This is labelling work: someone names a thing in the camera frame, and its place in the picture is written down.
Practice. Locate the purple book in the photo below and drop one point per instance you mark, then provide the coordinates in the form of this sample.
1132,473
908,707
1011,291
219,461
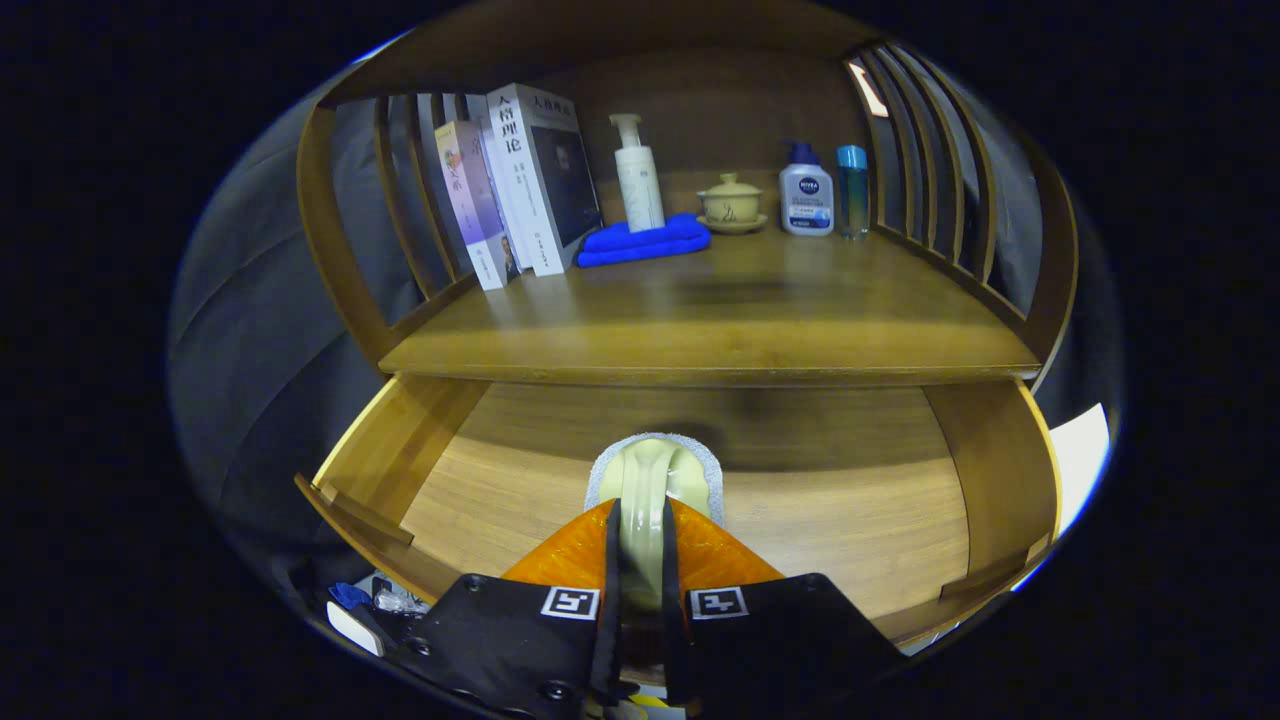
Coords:
475,210

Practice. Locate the beige lidded tea bowl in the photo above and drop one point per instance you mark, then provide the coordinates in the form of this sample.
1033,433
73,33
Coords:
731,205

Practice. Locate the white and grey box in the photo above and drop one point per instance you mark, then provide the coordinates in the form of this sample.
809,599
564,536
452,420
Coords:
1082,460

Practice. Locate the wooden drawer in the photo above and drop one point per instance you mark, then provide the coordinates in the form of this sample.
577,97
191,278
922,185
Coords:
800,500

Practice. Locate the white pump bottle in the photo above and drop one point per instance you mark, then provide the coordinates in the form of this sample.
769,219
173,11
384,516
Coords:
640,185

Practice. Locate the white lotion bottle blue cap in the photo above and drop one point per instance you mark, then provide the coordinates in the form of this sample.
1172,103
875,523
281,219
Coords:
806,200

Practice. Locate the teal bottle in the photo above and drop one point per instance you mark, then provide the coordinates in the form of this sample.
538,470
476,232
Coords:
853,195

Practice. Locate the black backdrop cloth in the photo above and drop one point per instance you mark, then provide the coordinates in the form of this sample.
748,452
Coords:
250,350

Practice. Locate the white plastic object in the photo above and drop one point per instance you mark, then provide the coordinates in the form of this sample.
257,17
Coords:
355,630

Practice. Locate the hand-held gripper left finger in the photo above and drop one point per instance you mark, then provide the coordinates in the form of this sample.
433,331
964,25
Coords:
607,640

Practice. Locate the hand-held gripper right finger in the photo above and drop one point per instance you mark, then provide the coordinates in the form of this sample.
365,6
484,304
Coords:
675,640

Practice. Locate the thick white book dark cover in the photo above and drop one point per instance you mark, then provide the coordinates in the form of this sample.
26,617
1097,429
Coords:
545,170

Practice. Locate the blue folded cloth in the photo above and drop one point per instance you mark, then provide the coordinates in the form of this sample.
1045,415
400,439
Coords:
645,243

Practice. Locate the blue object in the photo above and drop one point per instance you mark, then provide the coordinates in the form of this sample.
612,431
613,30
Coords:
350,595

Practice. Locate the wooden countertop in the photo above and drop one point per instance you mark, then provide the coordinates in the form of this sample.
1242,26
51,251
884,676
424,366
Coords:
720,310

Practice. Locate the thin white book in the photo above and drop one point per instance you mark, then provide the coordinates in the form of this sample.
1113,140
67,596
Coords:
500,170

